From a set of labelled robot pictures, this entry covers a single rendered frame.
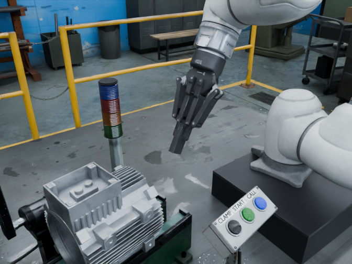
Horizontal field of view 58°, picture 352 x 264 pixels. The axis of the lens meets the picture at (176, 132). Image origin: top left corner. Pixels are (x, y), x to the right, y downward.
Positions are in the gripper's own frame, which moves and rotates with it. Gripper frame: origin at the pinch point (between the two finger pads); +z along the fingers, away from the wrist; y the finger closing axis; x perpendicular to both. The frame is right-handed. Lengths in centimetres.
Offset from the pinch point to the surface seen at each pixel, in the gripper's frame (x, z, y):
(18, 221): -21.0, 29.8, -18.8
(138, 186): -5.4, 13.1, -2.3
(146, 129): 56, 11, -65
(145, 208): -6.5, 15.8, 2.9
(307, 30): 663, -256, -274
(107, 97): 3.2, -1.6, -34.1
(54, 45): 186, -19, -430
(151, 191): -3.8, 13.0, 0.7
